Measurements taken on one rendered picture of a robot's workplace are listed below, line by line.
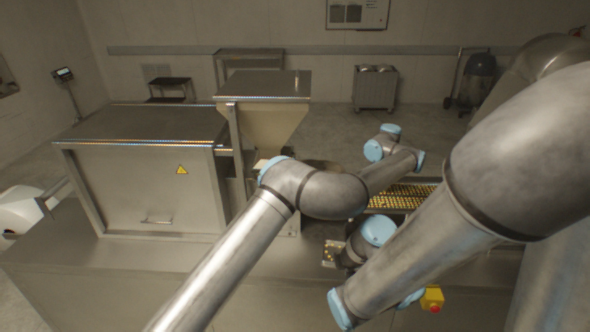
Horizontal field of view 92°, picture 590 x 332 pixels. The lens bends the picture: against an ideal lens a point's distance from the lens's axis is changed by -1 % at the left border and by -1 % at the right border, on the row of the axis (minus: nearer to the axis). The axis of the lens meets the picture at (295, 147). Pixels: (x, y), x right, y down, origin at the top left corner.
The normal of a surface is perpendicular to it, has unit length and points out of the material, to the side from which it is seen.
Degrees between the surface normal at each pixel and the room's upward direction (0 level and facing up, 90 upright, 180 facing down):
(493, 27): 90
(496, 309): 90
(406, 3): 90
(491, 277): 0
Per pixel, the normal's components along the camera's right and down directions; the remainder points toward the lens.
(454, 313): -0.07, 0.51
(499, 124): -0.80, -0.55
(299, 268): -0.01, -0.86
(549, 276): -0.93, 0.20
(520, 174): -0.69, 0.02
